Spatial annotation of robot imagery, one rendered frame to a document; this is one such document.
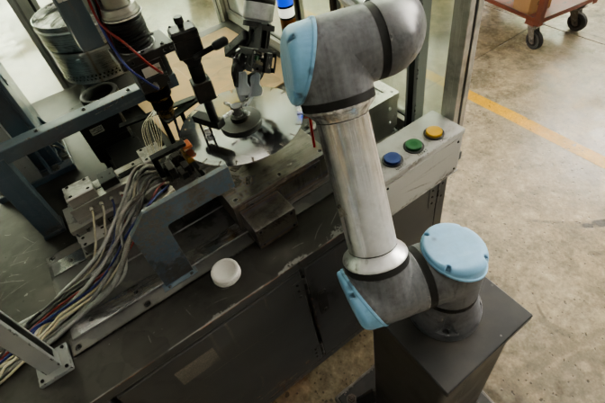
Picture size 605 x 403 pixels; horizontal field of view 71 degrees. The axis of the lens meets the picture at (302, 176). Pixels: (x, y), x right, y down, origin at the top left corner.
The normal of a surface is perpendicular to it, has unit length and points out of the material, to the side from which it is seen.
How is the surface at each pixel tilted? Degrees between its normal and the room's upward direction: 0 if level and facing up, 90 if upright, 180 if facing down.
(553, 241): 0
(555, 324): 0
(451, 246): 8
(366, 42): 57
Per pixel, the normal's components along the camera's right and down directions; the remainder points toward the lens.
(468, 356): -0.14, -0.69
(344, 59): 0.20, 0.27
